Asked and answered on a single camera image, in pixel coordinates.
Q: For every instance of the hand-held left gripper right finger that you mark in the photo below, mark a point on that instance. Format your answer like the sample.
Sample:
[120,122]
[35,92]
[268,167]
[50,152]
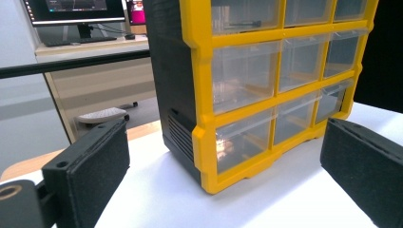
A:
[367,171]

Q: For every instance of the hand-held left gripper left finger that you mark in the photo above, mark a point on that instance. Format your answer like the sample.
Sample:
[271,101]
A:
[92,171]

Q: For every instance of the yellow black drawer organizer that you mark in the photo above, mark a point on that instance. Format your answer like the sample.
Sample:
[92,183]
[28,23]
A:
[202,95]

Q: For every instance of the clear plastic drawer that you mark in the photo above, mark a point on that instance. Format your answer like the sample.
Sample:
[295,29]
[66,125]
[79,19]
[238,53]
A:
[245,14]

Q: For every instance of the office chair base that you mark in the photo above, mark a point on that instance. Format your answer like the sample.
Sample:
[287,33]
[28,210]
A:
[101,114]

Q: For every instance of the beige wooden desk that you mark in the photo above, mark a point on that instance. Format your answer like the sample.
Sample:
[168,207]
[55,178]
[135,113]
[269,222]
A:
[101,85]

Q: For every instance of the white partition panel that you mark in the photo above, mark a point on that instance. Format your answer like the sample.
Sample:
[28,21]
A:
[22,110]

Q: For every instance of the black computer mouse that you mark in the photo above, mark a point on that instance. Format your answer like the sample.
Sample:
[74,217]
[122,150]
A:
[130,36]

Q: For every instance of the set of transparent organizer bins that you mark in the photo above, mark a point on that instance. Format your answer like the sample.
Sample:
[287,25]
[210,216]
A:
[244,76]

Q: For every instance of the black computer monitor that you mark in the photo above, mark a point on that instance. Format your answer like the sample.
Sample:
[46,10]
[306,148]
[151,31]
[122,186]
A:
[76,9]

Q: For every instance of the monitor with pink screen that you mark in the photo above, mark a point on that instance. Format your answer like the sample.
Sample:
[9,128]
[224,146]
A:
[138,12]

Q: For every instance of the black horizontal frame bar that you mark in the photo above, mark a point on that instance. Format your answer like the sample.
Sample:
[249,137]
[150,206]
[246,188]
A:
[72,63]

